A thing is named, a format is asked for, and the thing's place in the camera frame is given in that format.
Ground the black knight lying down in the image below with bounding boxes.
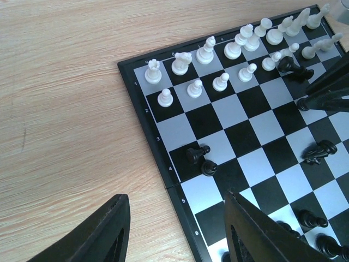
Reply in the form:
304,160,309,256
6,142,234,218
303,140,338,165

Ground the black pawn beside king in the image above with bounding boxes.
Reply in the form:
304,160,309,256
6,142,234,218
186,145,210,164

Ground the white rook chess piece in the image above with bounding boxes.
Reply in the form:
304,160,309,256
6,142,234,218
145,59,162,85

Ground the white pawn chess piece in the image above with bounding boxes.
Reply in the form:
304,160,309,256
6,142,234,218
157,88,173,108

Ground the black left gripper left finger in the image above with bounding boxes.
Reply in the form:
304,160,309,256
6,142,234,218
30,194,130,261

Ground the black queen chess piece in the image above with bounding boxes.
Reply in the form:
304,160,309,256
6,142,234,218
276,56,314,83

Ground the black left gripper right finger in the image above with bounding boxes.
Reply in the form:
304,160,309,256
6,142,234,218
224,192,330,261

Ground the white knight chess piece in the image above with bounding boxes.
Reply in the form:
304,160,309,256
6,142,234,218
171,52,192,76

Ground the black pawn centre board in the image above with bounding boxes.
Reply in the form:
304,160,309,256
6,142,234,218
201,160,218,176

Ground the black and grey chessboard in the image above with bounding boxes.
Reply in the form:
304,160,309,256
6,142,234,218
118,19,348,261

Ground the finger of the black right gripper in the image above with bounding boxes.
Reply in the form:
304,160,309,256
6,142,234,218
305,53,348,94
297,94,348,112

